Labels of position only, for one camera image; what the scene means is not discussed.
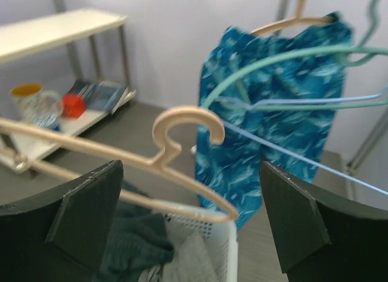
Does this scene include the blue floral shorts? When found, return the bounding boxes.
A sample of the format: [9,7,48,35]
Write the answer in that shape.
[193,11,355,231]

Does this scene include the light blue hanger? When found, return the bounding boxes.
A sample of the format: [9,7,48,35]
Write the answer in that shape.
[215,87,388,196]

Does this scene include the dark navy shorts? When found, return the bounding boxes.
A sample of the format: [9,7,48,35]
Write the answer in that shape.
[93,201,175,281]

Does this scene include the grey cloth in basket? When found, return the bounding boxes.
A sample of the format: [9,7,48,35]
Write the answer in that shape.
[162,232,219,282]

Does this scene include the white laundry basket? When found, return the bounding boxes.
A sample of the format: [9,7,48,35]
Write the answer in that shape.
[163,212,238,281]

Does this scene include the patterned white cloth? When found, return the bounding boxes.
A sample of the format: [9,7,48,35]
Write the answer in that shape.
[138,265,163,282]

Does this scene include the red box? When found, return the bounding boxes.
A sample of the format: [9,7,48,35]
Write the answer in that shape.
[62,93,86,119]

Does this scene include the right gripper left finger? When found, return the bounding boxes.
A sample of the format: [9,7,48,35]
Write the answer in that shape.
[1,160,124,281]

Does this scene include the beige wooden hanger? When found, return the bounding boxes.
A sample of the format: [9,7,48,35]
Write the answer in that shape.
[250,0,334,36]

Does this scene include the clear glass mug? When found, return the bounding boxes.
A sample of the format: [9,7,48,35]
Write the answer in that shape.
[10,83,64,130]

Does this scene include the blue book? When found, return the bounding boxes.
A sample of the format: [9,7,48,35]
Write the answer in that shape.
[68,79,128,114]

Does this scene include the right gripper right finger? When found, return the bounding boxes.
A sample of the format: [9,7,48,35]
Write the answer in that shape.
[259,161,387,281]

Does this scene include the teal plastic hanger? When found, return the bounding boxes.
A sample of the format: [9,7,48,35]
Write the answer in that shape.
[199,0,387,111]

